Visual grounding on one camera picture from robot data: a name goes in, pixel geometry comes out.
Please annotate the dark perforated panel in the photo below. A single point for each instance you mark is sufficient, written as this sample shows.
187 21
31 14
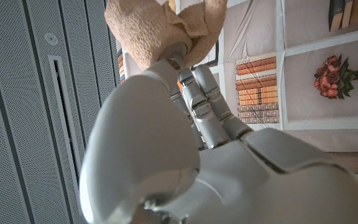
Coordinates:
26 109

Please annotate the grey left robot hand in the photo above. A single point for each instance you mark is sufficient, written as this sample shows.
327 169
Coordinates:
228 180

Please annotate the printed bookshelf backdrop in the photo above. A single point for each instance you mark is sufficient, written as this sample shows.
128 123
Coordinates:
306 77

